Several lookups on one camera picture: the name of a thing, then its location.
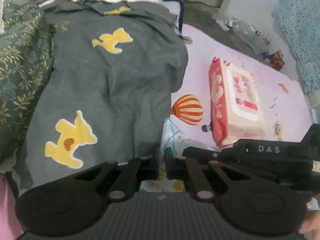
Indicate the red wet wipes pack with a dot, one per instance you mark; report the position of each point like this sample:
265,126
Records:
236,109

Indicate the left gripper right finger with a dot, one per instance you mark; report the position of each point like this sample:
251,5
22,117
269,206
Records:
191,173

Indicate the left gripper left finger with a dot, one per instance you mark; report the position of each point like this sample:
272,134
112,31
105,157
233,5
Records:
125,180

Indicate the green leaf pattern pillow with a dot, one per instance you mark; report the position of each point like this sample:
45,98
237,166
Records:
26,66

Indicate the pink floral quilt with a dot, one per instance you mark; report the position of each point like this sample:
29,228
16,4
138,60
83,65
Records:
9,225

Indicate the blue floral hanging cloth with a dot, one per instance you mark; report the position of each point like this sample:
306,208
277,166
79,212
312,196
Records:
299,21

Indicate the person right hand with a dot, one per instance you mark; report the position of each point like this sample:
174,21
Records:
311,223

